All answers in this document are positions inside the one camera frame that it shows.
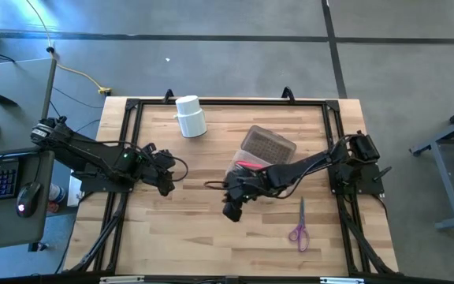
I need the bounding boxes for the grey desk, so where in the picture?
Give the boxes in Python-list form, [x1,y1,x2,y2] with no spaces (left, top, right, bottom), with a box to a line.
[0,57,58,155]

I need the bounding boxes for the silver metal bracket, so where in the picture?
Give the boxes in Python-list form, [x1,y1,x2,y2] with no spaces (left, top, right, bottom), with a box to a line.
[320,276,366,284]
[99,275,146,284]

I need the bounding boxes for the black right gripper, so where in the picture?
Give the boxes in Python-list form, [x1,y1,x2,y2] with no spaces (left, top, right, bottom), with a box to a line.
[222,167,267,222]

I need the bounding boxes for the purple handled scissors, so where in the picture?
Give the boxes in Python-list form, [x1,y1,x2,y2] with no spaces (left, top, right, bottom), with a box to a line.
[288,196,311,252]

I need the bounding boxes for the grey metal table frame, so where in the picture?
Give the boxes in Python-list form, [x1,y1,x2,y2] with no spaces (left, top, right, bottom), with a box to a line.
[409,100,454,231]

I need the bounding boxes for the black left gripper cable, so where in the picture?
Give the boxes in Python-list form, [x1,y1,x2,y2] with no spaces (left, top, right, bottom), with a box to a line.
[166,155,190,183]

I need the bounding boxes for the black strip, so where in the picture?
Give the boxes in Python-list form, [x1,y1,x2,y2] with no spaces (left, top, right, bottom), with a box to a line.
[0,92,18,107]

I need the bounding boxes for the pink highlighter pen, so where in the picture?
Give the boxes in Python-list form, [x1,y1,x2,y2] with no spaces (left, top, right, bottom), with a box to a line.
[236,159,268,170]

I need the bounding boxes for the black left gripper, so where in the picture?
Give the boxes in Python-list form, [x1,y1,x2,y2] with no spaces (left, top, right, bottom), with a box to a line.
[140,142,177,197]

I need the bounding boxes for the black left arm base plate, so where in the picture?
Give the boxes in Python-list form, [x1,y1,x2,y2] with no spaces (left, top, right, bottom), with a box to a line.
[71,169,138,194]

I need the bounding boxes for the black floor cable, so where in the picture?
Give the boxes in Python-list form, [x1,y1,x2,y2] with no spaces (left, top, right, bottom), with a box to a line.
[49,85,106,133]

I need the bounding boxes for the clear plastic supply box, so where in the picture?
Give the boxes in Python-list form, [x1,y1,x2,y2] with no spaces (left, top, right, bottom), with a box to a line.
[225,125,297,198]

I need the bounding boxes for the yellow floor cable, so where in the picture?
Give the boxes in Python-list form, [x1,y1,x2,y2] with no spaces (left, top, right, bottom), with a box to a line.
[24,0,113,96]

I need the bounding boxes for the white cylindrical canister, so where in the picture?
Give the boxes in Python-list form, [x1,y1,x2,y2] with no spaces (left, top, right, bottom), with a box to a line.
[174,95,208,139]

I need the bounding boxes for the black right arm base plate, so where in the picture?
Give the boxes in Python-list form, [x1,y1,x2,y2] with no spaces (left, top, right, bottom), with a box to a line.
[329,161,386,197]

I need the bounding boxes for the black computer mouse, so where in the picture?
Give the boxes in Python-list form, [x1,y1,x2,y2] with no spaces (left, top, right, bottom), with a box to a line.
[15,181,43,219]

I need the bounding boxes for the white paper sheet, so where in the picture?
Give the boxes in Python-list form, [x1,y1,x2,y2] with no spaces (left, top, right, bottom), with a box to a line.
[66,174,85,208]

